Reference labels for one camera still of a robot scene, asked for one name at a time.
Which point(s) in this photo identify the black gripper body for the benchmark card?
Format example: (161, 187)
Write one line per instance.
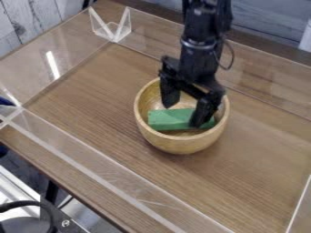
(195, 68)

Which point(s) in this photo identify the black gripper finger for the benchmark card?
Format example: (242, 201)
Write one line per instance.
(169, 90)
(207, 106)

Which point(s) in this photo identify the green rectangular block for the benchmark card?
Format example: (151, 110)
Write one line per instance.
(169, 119)

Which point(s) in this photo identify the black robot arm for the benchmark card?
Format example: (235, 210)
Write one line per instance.
(207, 19)

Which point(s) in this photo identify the brown wooden bowl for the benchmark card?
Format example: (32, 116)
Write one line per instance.
(180, 142)

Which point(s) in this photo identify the black metal table leg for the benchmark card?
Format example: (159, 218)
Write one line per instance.
(52, 192)

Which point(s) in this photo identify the clear acrylic enclosure wall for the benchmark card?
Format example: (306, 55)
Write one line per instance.
(72, 81)

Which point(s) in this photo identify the grey metal bracket with screw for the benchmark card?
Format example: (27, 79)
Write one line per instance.
(63, 223)

